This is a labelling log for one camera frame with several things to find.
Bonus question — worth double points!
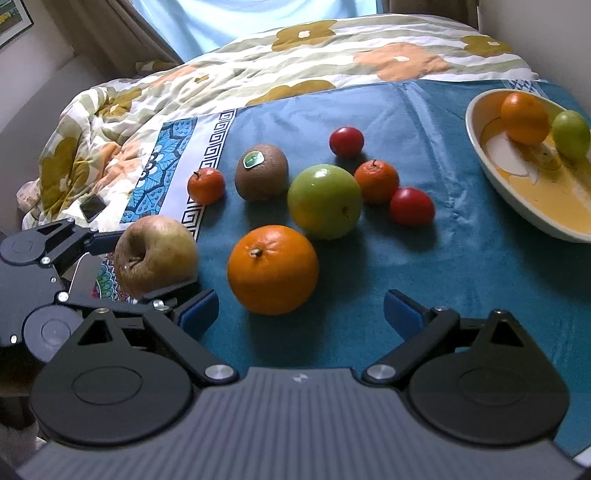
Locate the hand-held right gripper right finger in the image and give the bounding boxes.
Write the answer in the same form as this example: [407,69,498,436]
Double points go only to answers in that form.
[361,290,529,385]

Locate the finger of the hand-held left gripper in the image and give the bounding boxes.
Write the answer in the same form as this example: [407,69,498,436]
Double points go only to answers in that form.
[34,219,121,280]
[58,281,203,318]

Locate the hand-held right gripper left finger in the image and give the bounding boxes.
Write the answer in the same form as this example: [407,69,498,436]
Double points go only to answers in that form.
[76,290,239,388]

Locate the wrinkled brownish apple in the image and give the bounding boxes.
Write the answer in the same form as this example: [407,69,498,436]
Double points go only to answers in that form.
[113,216,200,301]

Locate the large orange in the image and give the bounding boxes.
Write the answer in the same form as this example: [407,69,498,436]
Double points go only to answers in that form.
[227,224,320,316]

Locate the red tomato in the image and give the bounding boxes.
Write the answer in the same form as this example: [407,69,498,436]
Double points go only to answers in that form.
[389,186,435,227]
[329,126,365,158]

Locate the small tangerine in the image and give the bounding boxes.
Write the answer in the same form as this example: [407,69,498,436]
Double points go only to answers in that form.
[354,159,400,205]
[187,167,227,206]

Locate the green apple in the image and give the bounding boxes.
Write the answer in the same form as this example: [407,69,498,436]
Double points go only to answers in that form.
[287,164,363,241]

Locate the kiwi with green sticker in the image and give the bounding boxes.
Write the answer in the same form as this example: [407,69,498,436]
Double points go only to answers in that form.
[235,144,290,202]

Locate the cream and yellow bowl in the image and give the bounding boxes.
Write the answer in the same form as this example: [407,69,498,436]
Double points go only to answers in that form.
[465,89,591,244]

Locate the black smartphone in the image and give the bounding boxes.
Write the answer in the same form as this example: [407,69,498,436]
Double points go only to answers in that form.
[79,195,107,221]

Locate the blue blanket with patterned border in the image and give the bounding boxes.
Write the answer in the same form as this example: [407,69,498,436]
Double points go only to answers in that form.
[92,78,591,462]

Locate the beige curtain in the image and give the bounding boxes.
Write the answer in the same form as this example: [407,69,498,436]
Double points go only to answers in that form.
[46,0,183,65]

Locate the medium orange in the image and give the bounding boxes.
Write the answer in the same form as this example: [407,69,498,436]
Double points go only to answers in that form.
[501,91,550,147]

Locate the floral quilt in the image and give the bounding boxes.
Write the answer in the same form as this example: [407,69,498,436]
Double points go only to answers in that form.
[16,14,550,232]

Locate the small green lime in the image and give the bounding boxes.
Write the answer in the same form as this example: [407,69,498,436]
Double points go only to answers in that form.
[551,110,591,161]

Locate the light blue sheer curtain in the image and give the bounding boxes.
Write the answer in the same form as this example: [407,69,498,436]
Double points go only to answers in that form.
[131,0,384,63]

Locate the framed wall picture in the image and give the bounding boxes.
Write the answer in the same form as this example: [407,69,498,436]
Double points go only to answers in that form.
[0,0,35,48]

